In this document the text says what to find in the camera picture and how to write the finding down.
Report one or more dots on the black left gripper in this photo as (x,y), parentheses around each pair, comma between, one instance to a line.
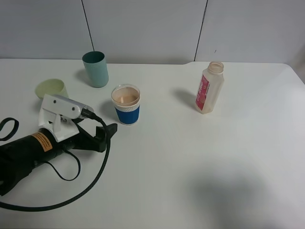
(84,141)

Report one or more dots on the pink-labelled plastic drink bottle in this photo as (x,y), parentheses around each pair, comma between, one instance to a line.
(210,86)

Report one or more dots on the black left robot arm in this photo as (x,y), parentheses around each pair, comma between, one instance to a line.
(18,158)

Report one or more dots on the blue-sleeved clear cup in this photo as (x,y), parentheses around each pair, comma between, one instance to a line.
(126,99)

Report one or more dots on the teal green plastic cup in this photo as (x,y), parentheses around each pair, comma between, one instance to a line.
(96,68)

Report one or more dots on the light green plastic cup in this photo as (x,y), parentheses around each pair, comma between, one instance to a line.
(51,87)

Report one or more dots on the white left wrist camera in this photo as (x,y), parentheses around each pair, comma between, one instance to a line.
(57,114)

